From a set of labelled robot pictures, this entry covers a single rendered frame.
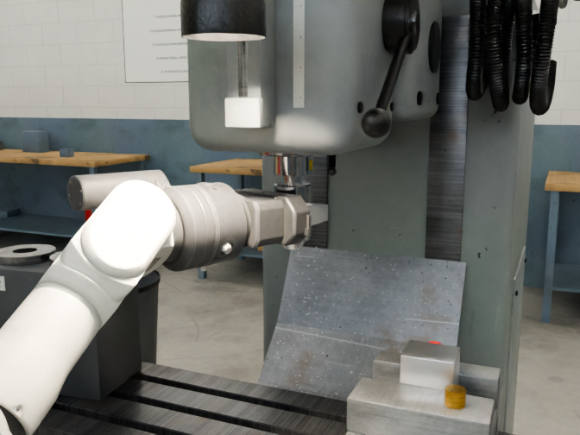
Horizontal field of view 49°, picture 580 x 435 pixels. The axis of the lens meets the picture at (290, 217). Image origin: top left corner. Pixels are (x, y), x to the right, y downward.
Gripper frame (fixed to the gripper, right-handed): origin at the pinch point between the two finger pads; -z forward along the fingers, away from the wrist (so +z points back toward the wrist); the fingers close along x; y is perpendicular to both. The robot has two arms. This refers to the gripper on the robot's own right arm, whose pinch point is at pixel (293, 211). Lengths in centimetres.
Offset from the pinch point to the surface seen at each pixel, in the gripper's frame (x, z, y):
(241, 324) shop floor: 236, -186, 120
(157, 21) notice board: 449, -266, -87
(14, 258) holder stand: 38.9, 19.4, 9.9
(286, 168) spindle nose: -1.1, 2.2, -5.5
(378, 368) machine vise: -8.8, -6.6, 19.3
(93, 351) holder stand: 26.0, 13.9, 22.0
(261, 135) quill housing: -3.6, 8.3, -9.5
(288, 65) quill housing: -6.6, 7.3, -16.8
